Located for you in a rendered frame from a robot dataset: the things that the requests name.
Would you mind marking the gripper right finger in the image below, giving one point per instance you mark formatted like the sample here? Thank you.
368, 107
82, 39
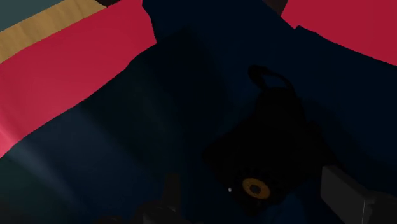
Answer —
347, 189

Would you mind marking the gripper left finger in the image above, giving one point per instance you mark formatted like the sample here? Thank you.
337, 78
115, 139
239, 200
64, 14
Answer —
172, 192

